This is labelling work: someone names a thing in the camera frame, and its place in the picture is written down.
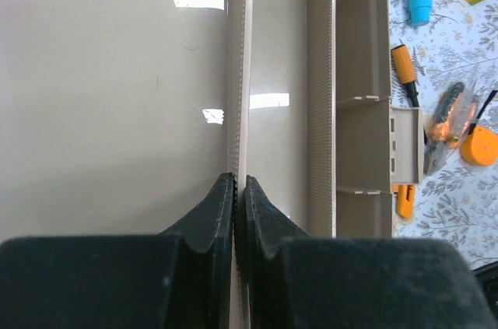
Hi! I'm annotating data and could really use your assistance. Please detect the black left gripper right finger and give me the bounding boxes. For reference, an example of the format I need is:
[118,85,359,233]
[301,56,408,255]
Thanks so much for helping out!
[244,177,497,328]

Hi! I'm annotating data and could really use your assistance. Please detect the orange handled pliers in bag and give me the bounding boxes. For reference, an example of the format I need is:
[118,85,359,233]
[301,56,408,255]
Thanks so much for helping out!
[423,82,479,176]

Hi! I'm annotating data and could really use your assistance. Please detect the taupe plastic tool box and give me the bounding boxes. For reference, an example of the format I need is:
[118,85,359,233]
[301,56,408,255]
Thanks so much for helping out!
[1,0,421,328]

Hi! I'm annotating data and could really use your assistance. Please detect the orange tape measure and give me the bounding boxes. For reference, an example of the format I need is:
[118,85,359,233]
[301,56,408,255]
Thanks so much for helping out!
[460,89,497,167]

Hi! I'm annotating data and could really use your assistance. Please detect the orange utility knife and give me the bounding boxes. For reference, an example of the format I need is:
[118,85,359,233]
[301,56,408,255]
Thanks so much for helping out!
[392,184,416,220]

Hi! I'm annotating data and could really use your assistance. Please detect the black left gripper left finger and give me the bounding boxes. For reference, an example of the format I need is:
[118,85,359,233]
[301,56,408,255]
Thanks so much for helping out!
[1,173,235,328]

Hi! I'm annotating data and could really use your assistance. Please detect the floral table mat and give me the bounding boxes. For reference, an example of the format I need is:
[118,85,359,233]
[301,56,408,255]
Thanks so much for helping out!
[389,0,497,268]

